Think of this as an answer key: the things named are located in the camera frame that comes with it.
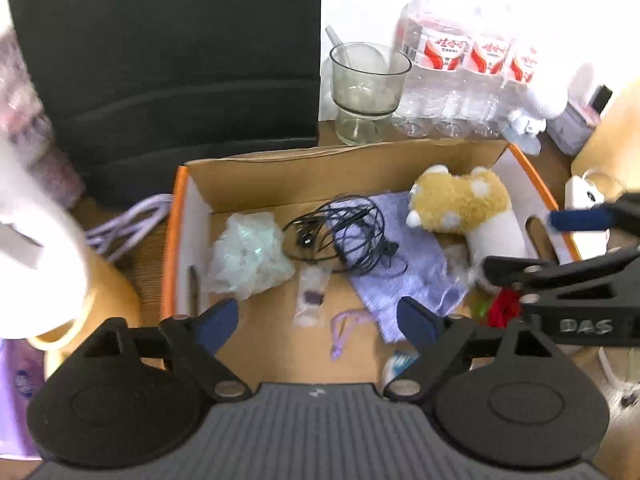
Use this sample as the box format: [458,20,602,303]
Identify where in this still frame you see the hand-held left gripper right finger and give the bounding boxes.
[384,296,568,403]

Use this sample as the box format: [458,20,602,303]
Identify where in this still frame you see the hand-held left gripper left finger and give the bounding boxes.
[82,298,252,402]

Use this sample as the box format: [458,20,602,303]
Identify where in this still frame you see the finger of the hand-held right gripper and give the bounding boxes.
[547,187,640,235]
[482,247,640,307]

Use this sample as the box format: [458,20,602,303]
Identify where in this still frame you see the small white blue item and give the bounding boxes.
[381,351,420,392]

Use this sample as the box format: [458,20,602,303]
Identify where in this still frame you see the purple drawstring bag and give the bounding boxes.
[325,190,472,361]

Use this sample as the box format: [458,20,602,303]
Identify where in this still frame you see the red rose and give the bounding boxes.
[486,287,526,330]

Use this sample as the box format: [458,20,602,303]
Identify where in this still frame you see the clear plastic bag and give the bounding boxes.
[206,211,297,302]

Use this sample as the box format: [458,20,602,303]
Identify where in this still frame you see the small clear zip bag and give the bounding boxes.
[291,264,334,330]

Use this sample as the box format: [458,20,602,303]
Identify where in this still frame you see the yellow white plush toy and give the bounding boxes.
[406,164,527,292]

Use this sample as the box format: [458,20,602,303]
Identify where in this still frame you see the black earphones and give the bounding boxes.
[282,194,401,277]

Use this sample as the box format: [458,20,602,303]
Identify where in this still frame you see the orange cardboard box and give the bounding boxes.
[160,139,585,397]

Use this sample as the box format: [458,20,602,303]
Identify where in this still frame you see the white charger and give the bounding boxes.
[564,171,627,248]

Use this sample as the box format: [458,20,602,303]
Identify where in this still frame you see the yellow thermos jug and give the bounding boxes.
[570,79,640,201]

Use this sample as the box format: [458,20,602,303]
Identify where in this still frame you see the small grey box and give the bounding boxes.
[546,85,614,157]

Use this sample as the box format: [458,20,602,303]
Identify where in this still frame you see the yellow mug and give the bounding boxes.
[26,245,142,367]

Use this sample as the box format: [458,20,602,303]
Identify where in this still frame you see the small white round fan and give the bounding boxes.
[504,57,597,155]

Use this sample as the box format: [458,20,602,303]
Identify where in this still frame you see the red label water bottle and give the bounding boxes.
[435,0,513,140]
[472,10,546,141]
[391,0,476,139]

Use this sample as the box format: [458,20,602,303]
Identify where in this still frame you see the white detergent bottle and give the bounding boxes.
[0,20,92,342]

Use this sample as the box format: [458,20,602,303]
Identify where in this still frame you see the purple tissue pack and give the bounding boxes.
[0,339,47,461]

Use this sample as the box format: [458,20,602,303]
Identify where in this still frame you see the glass cup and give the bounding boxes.
[328,41,412,147]

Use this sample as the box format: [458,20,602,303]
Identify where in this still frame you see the clear plastic spoon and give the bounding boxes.
[325,25,353,71]

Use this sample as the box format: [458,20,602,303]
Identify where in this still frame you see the lilac cable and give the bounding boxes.
[84,194,175,262]

